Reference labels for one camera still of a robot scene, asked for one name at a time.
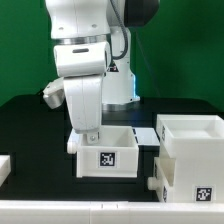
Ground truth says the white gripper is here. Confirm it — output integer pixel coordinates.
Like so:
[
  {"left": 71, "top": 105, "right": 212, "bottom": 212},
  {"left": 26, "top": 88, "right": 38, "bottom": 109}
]
[{"left": 63, "top": 74, "right": 103, "bottom": 144}]

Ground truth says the large white drawer cabinet box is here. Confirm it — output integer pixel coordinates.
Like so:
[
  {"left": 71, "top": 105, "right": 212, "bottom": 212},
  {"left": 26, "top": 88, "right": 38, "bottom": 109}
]
[{"left": 156, "top": 115, "right": 224, "bottom": 203}]

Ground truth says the small white drawer with knob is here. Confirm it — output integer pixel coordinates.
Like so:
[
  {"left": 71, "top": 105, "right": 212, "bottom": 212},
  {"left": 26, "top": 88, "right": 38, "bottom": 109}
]
[{"left": 147, "top": 157, "right": 175, "bottom": 203}]

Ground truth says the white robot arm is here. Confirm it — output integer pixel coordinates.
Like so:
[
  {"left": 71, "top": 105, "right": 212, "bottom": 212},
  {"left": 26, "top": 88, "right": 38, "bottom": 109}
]
[{"left": 43, "top": 0, "right": 160, "bottom": 144}]

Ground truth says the white sheet with markers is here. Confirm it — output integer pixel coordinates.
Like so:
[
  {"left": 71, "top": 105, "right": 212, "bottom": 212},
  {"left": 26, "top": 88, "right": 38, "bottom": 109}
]
[{"left": 133, "top": 127, "right": 160, "bottom": 146}]

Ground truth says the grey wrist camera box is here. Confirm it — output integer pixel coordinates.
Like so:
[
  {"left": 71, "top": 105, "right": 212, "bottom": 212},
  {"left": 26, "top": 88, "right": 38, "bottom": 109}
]
[{"left": 42, "top": 40, "right": 112, "bottom": 110}]

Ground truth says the white left fence rail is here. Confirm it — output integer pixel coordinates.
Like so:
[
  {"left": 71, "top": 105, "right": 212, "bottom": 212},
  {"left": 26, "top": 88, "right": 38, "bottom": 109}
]
[{"left": 0, "top": 155, "right": 11, "bottom": 187}]

